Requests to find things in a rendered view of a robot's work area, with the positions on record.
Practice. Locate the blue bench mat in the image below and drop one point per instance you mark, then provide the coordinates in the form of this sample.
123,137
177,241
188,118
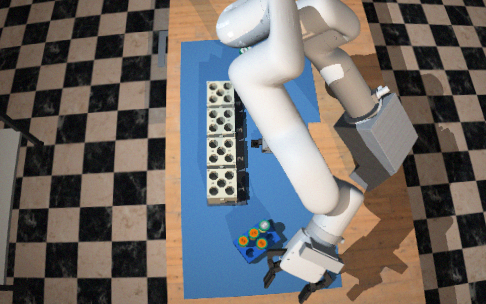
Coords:
212,265

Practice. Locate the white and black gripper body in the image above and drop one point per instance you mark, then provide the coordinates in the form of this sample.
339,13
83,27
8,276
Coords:
297,266

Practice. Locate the blue tube rack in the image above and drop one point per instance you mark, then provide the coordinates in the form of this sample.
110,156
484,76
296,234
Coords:
250,252

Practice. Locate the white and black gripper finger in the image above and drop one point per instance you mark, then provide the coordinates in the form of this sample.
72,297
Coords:
274,267
311,287

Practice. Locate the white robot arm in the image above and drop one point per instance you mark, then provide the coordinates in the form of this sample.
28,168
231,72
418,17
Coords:
257,76

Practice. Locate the white bucket adapter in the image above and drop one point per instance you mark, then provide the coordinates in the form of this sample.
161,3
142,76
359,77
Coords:
226,182
222,120
221,153
223,90

